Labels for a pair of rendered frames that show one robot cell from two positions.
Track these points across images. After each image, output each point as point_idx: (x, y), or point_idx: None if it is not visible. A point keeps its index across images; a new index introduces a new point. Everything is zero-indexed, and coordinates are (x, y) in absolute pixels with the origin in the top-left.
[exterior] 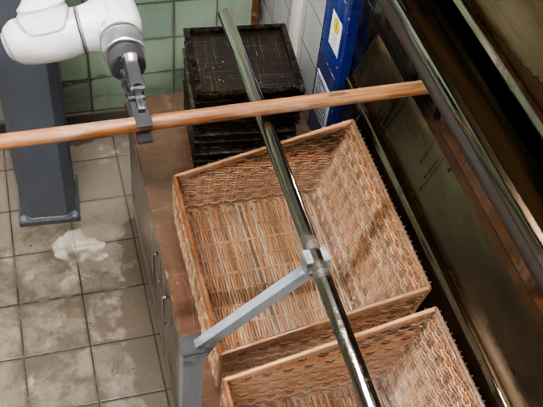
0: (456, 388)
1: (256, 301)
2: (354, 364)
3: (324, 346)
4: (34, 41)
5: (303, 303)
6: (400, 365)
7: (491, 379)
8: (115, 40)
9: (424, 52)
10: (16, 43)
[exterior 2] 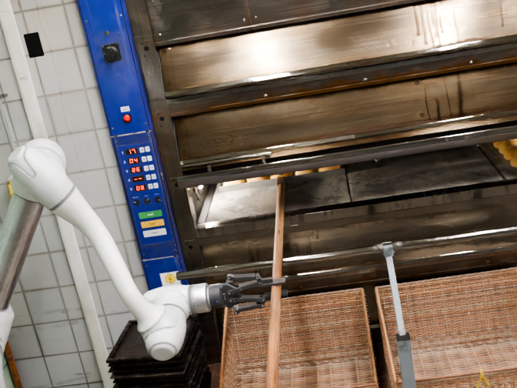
0: (421, 294)
1: (395, 288)
2: (456, 235)
3: (385, 333)
4: (178, 328)
5: (325, 381)
6: (378, 350)
7: (435, 256)
8: (205, 289)
9: (316, 157)
10: (174, 336)
